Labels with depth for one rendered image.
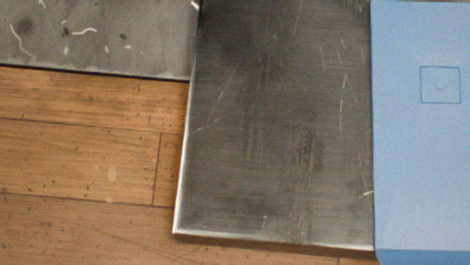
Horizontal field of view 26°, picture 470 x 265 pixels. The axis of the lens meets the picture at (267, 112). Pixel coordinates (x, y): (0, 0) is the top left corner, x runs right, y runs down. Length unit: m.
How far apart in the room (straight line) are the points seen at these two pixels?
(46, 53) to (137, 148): 0.07
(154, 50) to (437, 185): 0.17
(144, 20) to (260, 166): 0.11
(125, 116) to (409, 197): 0.16
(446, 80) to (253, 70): 0.10
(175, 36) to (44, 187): 0.11
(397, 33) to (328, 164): 0.08
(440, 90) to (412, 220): 0.07
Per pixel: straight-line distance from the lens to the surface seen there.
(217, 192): 0.52
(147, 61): 0.56
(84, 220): 0.54
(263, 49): 0.54
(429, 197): 0.52
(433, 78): 0.54
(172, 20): 0.57
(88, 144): 0.55
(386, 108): 0.53
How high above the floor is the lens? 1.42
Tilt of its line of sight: 69 degrees down
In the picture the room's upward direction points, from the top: 5 degrees clockwise
